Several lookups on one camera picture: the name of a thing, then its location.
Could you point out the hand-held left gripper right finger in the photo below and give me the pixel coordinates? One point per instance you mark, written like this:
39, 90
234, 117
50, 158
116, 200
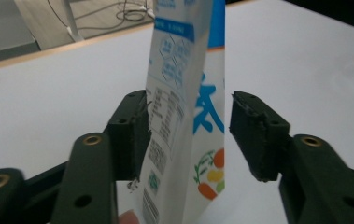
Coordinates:
258, 137

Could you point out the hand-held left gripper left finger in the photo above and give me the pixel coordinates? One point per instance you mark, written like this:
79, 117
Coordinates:
124, 146

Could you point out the blue and white milk pouch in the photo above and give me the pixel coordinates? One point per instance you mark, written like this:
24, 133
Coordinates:
181, 93

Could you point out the black curtain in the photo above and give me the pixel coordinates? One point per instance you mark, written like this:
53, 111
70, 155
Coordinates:
336, 12

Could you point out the white board panel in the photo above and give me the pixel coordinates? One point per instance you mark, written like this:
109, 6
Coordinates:
0, 21

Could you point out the white metal desk frame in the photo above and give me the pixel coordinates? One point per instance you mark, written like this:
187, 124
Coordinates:
72, 21

